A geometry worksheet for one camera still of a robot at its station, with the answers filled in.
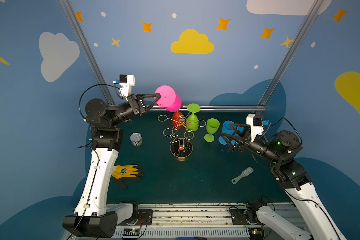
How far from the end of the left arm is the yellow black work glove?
52cm

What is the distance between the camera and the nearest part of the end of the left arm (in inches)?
18.0

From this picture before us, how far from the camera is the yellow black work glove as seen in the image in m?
0.87
